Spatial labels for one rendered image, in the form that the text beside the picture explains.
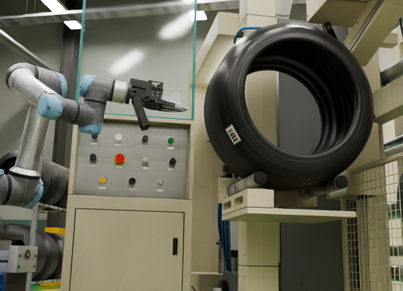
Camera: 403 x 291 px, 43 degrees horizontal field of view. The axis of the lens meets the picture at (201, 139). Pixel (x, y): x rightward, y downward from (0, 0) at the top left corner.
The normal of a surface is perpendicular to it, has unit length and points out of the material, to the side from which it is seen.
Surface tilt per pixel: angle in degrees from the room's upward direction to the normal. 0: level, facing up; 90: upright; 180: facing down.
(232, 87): 89
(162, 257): 90
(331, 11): 180
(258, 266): 90
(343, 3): 180
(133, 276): 90
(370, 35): 162
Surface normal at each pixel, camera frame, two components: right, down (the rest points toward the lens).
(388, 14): 0.04, 0.86
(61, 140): -0.20, -0.22
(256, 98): 0.18, -0.22
